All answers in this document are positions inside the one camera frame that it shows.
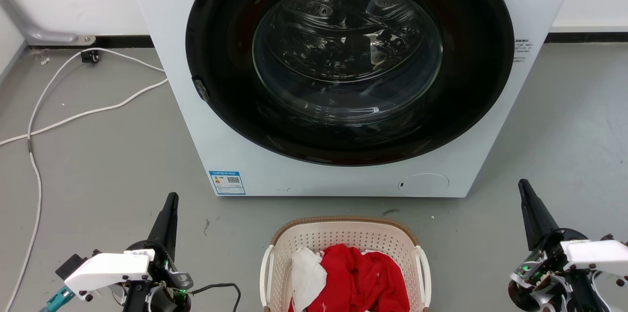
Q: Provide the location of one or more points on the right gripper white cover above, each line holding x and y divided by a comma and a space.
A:
596, 255

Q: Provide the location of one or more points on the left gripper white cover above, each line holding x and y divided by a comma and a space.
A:
110, 268

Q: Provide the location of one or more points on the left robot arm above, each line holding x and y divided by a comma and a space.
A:
142, 299

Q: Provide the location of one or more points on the beige perforated laundry basket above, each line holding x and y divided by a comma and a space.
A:
343, 233

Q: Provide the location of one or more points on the blue energy label sticker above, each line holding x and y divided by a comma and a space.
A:
226, 182

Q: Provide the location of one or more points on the round white filter cover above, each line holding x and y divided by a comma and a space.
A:
423, 184

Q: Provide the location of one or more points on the white garment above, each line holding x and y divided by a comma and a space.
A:
306, 277

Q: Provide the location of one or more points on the small grey text sticker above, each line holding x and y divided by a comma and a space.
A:
521, 50

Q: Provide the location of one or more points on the red garment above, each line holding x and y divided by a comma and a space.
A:
363, 277

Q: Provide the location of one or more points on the small black caster wheel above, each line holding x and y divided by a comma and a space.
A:
91, 56

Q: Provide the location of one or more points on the white front-load washing machine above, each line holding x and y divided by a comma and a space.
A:
176, 32

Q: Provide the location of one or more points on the black round washer door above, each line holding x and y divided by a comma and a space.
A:
225, 32

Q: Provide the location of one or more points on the grey floor pipe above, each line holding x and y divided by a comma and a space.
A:
29, 27

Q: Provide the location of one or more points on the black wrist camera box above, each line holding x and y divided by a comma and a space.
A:
68, 266

